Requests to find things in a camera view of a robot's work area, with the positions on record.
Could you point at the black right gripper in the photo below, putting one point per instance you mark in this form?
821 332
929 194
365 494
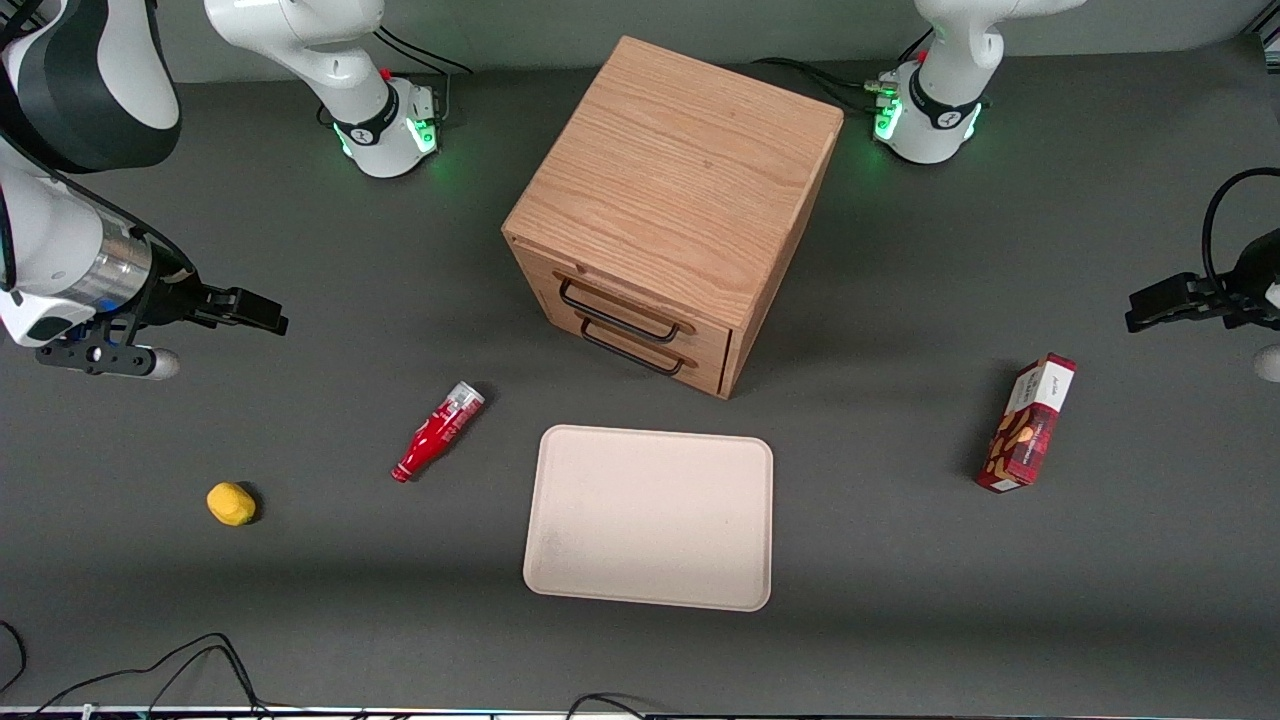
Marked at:
170 297

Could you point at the yellow lemon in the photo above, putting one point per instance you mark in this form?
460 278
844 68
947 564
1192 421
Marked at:
231 504

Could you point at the red cookie box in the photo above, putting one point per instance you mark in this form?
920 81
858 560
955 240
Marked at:
1030 425

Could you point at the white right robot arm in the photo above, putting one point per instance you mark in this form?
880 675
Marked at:
60 240

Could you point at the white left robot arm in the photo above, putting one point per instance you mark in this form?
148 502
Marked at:
945 90

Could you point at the red coke bottle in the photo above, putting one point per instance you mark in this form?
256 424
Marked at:
437 432

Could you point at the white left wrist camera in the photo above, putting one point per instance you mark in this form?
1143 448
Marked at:
1271 363

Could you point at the beige plastic tray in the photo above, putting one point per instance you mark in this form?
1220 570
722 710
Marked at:
650 517

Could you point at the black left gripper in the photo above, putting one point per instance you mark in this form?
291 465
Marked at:
1252 272

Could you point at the wooden drawer cabinet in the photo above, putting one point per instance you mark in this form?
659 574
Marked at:
680 180

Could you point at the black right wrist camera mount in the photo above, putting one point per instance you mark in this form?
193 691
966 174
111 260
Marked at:
95 357

